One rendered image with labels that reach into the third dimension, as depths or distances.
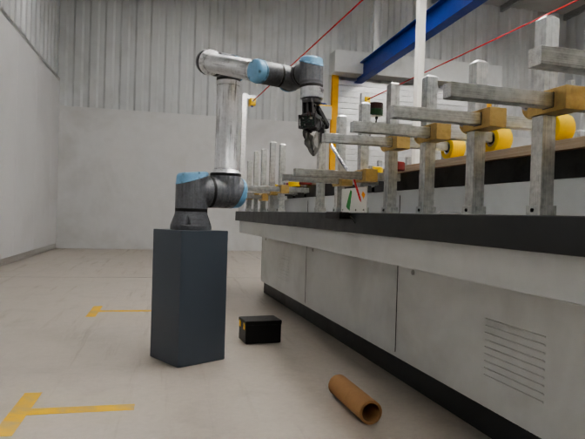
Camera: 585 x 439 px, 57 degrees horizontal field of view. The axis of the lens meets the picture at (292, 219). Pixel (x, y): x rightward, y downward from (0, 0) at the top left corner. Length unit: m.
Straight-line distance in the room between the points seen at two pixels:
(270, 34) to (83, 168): 4.08
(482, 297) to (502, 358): 0.20
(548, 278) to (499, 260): 0.17
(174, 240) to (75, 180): 7.54
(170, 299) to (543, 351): 1.56
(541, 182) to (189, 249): 1.58
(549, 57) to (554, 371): 0.92
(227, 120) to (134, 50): 7.66
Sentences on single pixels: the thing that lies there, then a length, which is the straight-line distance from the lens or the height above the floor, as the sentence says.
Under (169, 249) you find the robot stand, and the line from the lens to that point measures 2.50.
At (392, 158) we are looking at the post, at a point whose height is 0.89.
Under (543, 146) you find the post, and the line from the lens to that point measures 1.32.
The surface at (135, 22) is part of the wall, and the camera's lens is 10.38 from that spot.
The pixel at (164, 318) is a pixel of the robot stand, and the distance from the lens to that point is 2.57.
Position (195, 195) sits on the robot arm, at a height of 0.76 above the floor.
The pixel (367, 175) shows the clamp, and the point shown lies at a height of 0.84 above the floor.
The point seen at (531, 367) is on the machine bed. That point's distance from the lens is 1.70.
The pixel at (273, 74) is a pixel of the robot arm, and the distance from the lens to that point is 2.16.
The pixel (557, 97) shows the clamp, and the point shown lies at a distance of 1.29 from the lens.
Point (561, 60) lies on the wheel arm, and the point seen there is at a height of 0.94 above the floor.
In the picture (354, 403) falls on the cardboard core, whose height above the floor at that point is 0.06.
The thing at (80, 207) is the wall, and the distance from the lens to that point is 9.91.
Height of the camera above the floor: 0.69
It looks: 1 degrees down
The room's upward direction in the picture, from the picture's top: 2 degrees clockwise
